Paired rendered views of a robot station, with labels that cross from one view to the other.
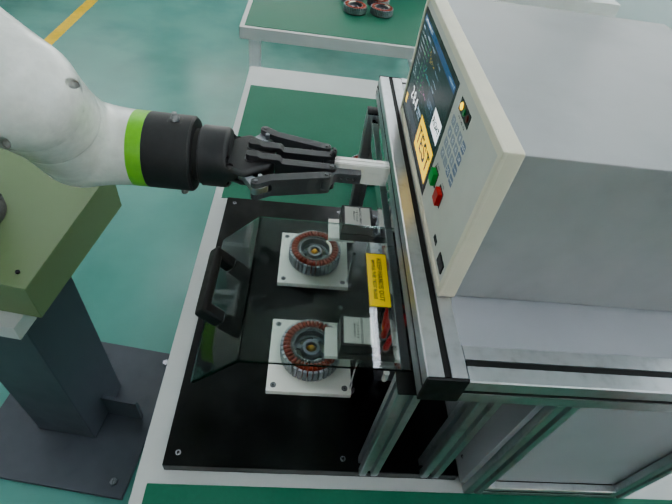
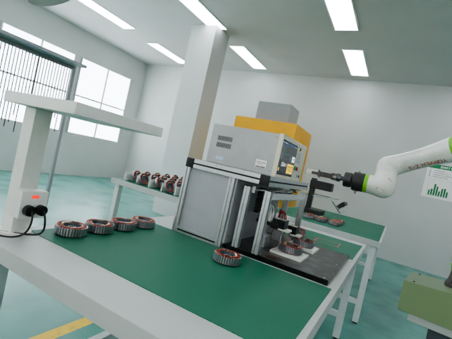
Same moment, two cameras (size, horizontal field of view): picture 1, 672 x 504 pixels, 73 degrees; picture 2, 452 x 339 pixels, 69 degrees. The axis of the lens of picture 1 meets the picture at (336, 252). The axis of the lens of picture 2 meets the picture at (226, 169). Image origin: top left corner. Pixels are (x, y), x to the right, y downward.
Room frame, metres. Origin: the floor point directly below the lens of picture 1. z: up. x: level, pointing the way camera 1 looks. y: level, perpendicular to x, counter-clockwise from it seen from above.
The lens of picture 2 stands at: (2.16, 0.63, 1.14)
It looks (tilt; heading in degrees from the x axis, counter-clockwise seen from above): 1 degrees down; 216
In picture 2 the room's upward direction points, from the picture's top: 13 degrees clockwise
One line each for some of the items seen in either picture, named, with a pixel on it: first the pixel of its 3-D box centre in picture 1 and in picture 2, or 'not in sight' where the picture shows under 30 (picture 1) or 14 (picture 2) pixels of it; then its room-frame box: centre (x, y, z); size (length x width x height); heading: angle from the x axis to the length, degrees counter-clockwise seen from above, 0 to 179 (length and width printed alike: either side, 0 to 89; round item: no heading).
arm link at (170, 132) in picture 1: (177, 154); (357, 182); (0.46, 0.22, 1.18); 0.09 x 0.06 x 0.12; 8
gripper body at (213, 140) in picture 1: (237, 158); (342, 178); (0.47, 0.14, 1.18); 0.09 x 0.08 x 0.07; 98
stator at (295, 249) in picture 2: not in sight; (290, 248); (0.69, 0.05, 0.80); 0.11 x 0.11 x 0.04
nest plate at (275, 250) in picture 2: not in sight; (289, 253); (0.69, 0.05, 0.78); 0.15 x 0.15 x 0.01; 8
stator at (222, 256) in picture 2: not in sight; (227, 257); (1.08, -0.05, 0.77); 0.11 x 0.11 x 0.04
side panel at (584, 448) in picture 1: (592, 451); not in sight; (0.30, -0.41, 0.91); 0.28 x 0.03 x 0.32; 98
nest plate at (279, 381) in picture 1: (309, 356); (302, 246); (0.45, 0.01, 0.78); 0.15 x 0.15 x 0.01; 8
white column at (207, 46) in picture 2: not in sight; (190, 123); (-2.08, -3.36, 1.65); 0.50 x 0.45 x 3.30; 98
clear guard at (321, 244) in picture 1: (329, 297); (314, 200); (0.39, 0.00, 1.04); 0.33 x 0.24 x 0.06; 98
